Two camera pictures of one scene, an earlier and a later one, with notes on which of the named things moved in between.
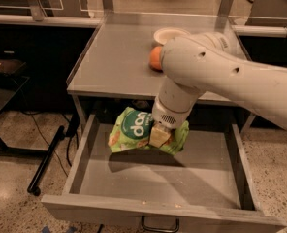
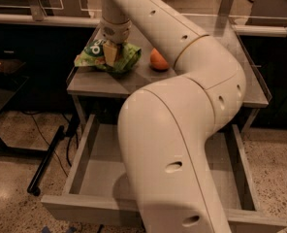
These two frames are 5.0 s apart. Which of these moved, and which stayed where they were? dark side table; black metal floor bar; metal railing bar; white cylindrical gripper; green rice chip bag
Moved: white cylindrical gripper; green rice chip bag
Stayed: dark side table; black metal floor bar; metal railing bar
